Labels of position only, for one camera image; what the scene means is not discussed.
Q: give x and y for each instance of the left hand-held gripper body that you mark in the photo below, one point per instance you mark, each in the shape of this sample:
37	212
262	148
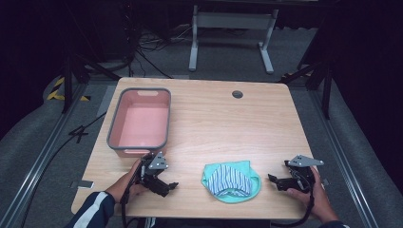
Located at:
155	169

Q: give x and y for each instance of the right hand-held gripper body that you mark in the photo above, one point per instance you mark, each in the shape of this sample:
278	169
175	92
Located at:
301	172

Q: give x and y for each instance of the teal striped underwear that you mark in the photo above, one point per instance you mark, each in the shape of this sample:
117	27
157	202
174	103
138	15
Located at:
228	182

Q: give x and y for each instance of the pink basin with grey rim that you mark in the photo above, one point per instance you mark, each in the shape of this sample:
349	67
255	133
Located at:
141	122

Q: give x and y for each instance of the person's right hand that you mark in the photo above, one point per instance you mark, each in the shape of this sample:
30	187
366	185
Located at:
320	199

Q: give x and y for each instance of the person's left hand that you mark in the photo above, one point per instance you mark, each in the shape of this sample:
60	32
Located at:
123	186

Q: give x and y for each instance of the grey tape patch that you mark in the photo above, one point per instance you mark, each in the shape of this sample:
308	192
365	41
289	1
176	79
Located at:
83	184

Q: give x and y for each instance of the black tape cross mark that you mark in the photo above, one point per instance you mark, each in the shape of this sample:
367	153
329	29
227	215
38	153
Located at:
78	133

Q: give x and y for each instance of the black metal stand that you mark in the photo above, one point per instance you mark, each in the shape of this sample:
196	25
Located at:
326	82
68	79

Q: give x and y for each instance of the yellow black hazard tape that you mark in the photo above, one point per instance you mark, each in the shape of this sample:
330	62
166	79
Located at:
57	93

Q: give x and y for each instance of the grey metal floor rail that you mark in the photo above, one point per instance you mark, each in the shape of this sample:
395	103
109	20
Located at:
345	158
38	164

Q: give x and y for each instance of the white metal desk frame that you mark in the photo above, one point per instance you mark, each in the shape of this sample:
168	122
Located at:
233	20

